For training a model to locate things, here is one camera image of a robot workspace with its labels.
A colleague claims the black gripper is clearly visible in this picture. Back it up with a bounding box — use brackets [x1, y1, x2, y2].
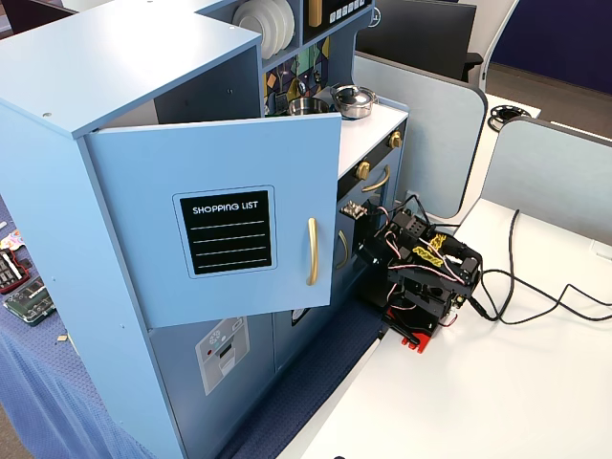
[351, 231, 397, 311]

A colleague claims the blue shopping list cabinet door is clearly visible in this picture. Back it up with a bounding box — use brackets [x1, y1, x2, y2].
[83, 112, 343, 331]

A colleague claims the red arm base clamp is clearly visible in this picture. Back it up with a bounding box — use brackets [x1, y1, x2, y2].
[385, 305, 434, 355]

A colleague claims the blue oven door with window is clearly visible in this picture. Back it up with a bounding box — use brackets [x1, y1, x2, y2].
[352, 148, 401, 259]

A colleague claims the open steel toy pot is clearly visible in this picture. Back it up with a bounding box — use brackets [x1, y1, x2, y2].
[286, 98, 330, 117]

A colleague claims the blue ice dispenser cabinet door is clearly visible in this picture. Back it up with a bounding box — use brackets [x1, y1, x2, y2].
[147, 308, 277, 454]

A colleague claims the black toy microwave door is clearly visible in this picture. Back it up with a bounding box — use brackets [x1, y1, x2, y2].
[303, 0, 374, 44]

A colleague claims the light blue desk divider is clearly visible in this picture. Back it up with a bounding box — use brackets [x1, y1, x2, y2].
[477, 117, 612, 250]
[352, 50, 489, 221]

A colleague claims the steel toy pot with lid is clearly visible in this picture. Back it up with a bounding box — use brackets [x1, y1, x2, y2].
[329, 84, 379, 120]

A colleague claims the white curved panel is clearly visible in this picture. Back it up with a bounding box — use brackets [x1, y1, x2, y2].
[477, 0, 522, 92]

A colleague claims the white toy plate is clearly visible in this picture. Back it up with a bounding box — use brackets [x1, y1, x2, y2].
[232, 0, 264, 38]
[248, 0, 284, 56]
[274, 0, 296, 52]

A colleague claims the navy partition panel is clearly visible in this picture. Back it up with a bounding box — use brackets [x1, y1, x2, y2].
[491, 0, 612, 97]

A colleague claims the blue wooden toy kitchen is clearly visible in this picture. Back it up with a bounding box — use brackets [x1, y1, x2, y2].
[0, 0, 411, 459]

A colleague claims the clear case with green parts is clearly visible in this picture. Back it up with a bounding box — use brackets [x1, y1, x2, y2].
[3, 279, 56, 328]

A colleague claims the red black screwdriver kit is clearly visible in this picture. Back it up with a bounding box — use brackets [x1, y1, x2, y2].
[0, 248, 33, 295]

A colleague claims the colourful small toy item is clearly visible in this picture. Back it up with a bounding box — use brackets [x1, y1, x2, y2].
[0, 229, 25, 252]

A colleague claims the dark brown desk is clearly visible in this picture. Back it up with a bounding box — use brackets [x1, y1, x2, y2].
[0, 0, 77, 42]

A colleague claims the gold handle of dishwasher door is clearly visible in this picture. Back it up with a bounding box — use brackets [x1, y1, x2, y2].
[334, 230, 349, 270]

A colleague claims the gold handle of shopping door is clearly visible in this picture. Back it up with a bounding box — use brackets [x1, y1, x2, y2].
[305, 217, 320, 287]

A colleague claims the gold oven door handle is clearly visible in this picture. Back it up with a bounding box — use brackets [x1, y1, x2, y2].
[361, 164, 391, 192]

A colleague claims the black cable coil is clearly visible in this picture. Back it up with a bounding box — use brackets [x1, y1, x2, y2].
[487, 104, 525, 133]

